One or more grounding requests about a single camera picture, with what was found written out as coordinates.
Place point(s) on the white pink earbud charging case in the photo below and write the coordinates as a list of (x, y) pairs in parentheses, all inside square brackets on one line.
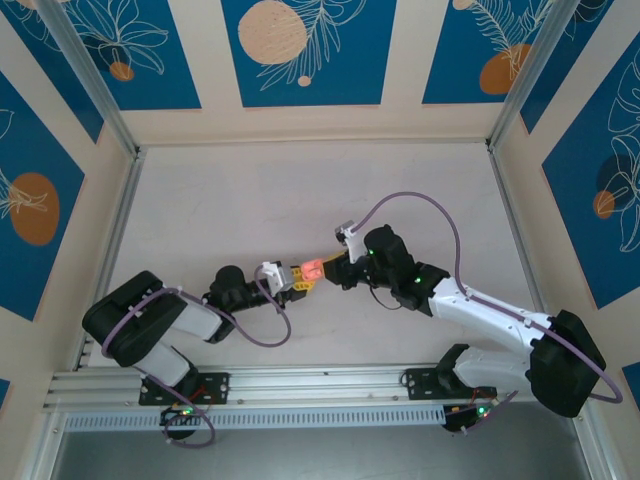
[(312, 270)]

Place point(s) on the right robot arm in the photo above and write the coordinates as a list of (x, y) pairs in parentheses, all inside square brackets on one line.
[(480, 310)]

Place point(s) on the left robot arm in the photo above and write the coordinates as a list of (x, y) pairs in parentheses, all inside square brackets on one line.
[(195, 317)]

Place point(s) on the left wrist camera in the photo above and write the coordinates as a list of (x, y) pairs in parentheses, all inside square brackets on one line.
[(277, 277)]

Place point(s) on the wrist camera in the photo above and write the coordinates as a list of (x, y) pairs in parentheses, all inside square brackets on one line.
[(277, 277), (350, 237)]

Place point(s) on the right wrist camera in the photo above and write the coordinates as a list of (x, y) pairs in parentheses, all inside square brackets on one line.
[(350, 237)]

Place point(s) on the wide aluminium base rail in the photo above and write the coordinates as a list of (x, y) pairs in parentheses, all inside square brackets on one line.
[(320, 385)]

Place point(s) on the aluminium side rail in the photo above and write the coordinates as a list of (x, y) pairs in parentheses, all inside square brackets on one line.
[(510, 200), (125, 200)]

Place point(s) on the aluminium frame post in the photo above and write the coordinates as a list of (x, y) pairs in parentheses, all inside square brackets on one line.
[(90, 75), (527, 75)]

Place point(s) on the aluminium frame bar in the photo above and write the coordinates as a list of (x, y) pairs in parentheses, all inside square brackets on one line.
[(47, 445), (587, 445)]

